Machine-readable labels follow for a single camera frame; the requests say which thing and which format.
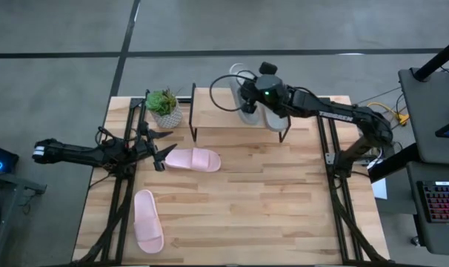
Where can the backlit black keyboard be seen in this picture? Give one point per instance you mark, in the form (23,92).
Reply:
(443,202)

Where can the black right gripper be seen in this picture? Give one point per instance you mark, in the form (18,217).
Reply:
(270,87)

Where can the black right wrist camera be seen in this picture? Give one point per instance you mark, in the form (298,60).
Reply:
(267,68)

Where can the pink slide sandal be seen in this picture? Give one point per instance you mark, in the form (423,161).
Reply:
(195,159)
(146,222)

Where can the green succulent plant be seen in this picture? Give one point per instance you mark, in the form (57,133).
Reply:
(161,103)

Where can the dark metal cart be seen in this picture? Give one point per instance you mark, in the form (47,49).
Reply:
(2,207)

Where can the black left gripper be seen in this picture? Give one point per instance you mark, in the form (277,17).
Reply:
(139,147)

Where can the triangle patterned plant pot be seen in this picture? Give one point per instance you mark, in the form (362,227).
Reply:
(169,119)

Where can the grey desk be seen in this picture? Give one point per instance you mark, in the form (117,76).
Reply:
(428,118)
(439,237)

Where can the black computer with blue light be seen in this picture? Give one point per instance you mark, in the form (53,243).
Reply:
(2,157)

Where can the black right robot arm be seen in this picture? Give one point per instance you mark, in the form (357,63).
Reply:
(339,111)

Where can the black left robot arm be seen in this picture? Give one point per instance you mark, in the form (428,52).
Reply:
(72,152)

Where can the wooden shelf with black frame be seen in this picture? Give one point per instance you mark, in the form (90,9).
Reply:
(213,107)

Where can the white paper sheet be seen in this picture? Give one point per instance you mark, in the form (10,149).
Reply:
(380,189)

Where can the black pole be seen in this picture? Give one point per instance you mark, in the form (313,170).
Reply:
(435,57)

